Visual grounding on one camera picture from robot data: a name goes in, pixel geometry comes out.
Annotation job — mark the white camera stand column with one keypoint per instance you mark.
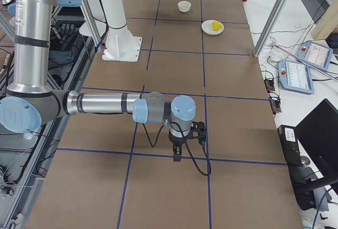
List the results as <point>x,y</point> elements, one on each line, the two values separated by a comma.
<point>120,44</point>

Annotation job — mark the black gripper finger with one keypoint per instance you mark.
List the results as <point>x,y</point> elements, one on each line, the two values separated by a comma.
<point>175,153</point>
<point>179,153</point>

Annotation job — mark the yellow lemon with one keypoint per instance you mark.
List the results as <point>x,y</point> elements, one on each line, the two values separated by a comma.
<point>216,25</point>

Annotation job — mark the far teach pendant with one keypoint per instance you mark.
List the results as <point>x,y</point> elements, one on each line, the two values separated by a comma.
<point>317,54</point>

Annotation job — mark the white bowl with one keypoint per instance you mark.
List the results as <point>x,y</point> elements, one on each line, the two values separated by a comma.
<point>184,6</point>

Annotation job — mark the orange black adapter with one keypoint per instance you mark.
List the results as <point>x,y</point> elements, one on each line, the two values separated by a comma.
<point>275,105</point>
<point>269,84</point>

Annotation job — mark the aluminium frame post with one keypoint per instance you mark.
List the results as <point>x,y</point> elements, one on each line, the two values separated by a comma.
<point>272,19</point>

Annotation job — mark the wooden board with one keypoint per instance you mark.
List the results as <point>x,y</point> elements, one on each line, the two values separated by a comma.
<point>327,23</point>

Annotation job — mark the black monitor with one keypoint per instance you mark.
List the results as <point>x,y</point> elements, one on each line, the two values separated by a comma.
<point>317,133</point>

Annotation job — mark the orange black adapter far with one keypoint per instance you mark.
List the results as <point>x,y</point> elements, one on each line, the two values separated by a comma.
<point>269,84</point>

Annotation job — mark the black computer box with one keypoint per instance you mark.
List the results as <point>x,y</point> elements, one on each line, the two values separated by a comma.
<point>294,165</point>

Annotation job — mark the near teach pendant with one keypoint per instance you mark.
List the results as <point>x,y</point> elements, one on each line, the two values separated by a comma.
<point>295,76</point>

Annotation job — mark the blue tape vertical line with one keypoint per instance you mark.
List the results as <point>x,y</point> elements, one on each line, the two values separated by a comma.
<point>206,123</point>

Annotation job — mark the white plate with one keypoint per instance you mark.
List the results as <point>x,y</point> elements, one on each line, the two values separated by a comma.
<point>207,28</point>

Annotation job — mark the blue tape horizontal line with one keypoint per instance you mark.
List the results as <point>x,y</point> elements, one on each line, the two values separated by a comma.
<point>169,156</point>

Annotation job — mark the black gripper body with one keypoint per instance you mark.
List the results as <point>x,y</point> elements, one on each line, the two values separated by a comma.
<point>176,141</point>

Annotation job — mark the orange black adapter near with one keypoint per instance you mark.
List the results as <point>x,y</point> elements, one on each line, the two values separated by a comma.
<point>275,105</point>

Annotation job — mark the teach pendant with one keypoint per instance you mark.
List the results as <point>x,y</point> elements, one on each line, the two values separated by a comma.
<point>317,54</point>
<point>295,76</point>

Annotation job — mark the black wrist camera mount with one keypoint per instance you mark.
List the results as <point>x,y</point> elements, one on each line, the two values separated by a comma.
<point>198,131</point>

